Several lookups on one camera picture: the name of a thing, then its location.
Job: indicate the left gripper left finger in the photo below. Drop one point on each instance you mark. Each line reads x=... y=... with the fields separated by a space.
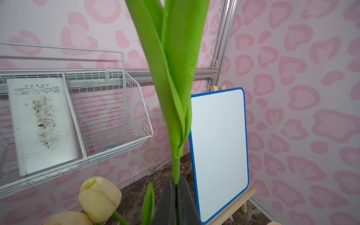
x=166 y=208

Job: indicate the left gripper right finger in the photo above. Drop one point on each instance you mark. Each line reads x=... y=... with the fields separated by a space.
x=186 y=209

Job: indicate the orange tulip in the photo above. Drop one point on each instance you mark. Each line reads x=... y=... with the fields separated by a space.
x=100 y=200

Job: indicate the cream white tulip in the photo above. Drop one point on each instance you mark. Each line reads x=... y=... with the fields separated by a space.
x=69 y=218

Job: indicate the small yellow tulip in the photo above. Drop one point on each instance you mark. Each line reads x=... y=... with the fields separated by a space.
x=171 y=34

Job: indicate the small whiteboard on easel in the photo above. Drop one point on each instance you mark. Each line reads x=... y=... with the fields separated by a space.
x=219 y=149

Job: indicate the white wire wall shelf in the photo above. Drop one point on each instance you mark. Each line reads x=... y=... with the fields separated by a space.
x=106 y=103

